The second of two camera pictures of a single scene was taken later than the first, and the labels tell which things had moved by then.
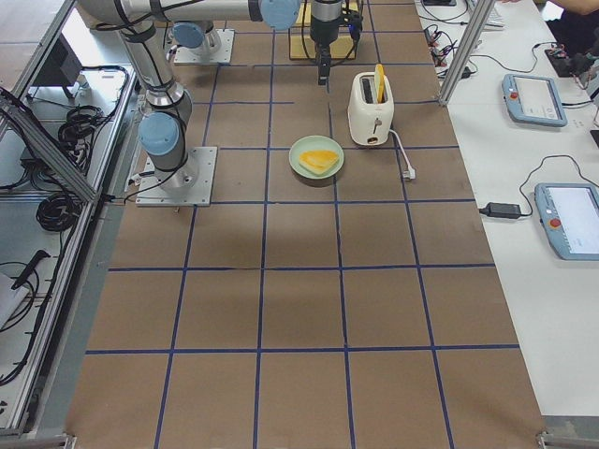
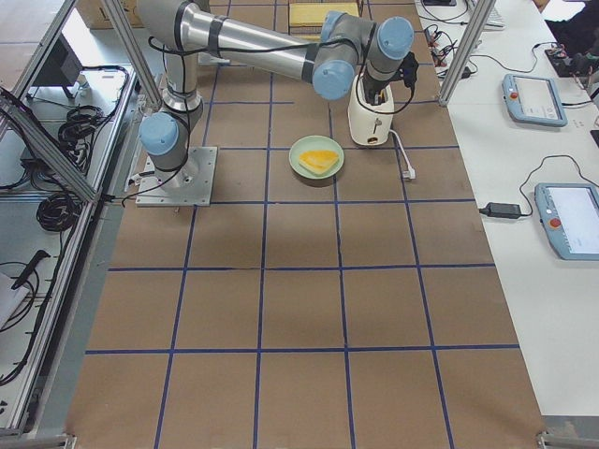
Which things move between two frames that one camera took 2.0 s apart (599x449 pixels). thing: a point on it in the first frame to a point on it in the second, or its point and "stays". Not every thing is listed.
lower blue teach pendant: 569,213 stays
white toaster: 371,123 stays
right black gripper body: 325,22 to 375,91
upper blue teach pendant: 533,99 stays
